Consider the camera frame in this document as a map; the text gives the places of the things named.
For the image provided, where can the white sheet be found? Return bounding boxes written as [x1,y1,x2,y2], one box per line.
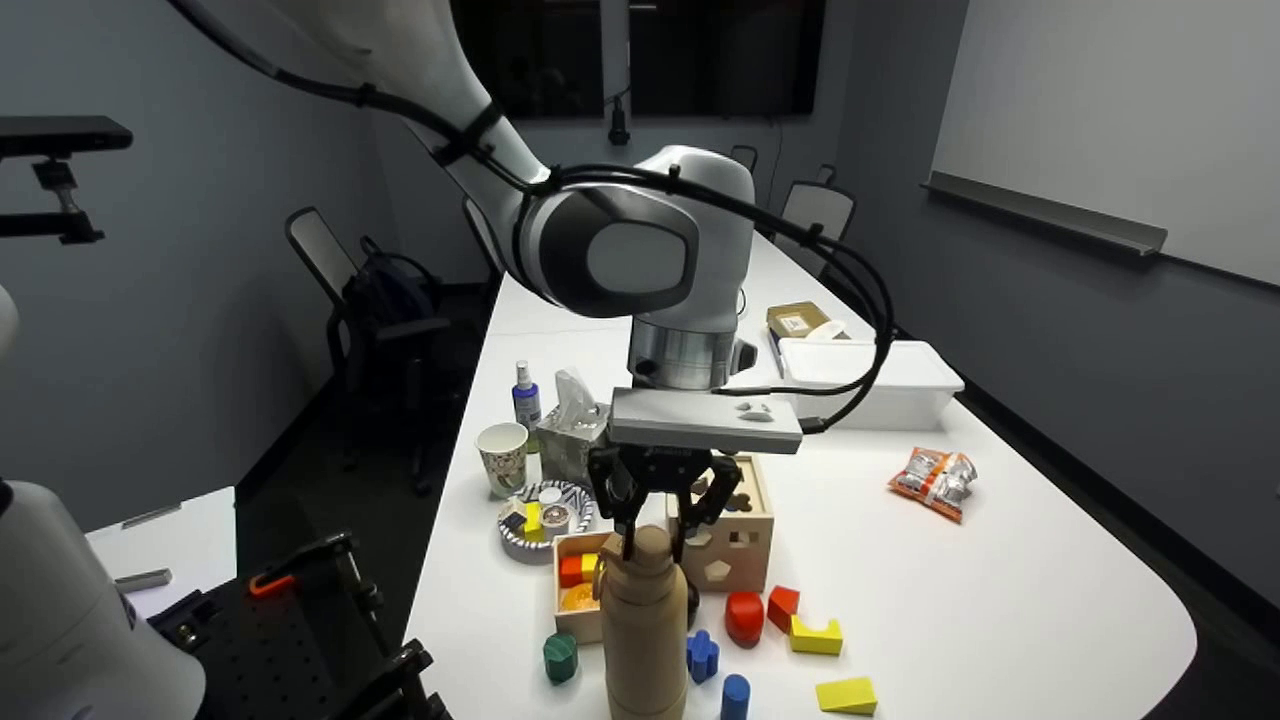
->
[83,483,246,623]

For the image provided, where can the wooden shape sorter cube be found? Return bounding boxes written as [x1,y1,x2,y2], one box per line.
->
[675,452,781,597]

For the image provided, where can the white wall whiteboard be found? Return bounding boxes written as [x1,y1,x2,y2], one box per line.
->
[930,0,1280,291]

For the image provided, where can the green wooden block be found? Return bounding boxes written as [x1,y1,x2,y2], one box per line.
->
[539,628,583,690]

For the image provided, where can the beige wooden bottle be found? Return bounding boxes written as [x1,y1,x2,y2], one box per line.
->
[591,520,697,720]

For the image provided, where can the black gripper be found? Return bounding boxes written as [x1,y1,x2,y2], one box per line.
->
[583,444,750,563]

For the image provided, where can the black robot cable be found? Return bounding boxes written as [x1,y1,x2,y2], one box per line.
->
[170,0,902,440]

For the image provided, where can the light grey chair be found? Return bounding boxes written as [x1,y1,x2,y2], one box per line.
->
[777,175,859,281]

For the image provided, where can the orange red wooden block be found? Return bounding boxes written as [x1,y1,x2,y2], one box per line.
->
[555,550,605,594]

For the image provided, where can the flat cardboard box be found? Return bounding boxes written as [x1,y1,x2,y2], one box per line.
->
[765,300,834,343]

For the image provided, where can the yellow wedge block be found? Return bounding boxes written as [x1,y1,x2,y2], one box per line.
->
[812,673,879,720]

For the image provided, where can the black camera arm mount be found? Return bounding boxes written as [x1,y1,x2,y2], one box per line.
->
[0,112,137,250]

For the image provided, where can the grey marker pen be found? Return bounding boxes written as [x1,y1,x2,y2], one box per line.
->
[113,563,176,597]

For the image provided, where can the grey whiteboard marker tray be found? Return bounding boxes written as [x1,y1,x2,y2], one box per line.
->
[923,169,1174,262]

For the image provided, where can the patterned paper cup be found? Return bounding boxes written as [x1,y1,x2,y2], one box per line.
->
[476,422,536,505]

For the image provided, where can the blue cylinder block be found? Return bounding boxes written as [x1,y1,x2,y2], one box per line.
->
[717,673,756,720]

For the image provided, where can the red white snack packet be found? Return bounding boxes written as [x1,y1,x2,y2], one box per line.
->
[888,444,982,528]

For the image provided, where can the wooden block tray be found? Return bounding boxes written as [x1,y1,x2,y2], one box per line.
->
[549,528,622,653]

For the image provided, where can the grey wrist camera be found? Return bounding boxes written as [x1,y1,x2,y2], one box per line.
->
[605,384,808,459]

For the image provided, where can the black office chair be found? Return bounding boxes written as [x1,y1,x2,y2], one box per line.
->
[279,204,461,452]

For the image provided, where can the grey tissue box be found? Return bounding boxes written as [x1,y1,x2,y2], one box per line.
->
[536,370,617,487]

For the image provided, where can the blue star block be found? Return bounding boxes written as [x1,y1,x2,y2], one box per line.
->
[683,628,723,690]

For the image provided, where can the black mounting stand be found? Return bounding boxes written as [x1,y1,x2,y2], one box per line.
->
[152,532,455,720]

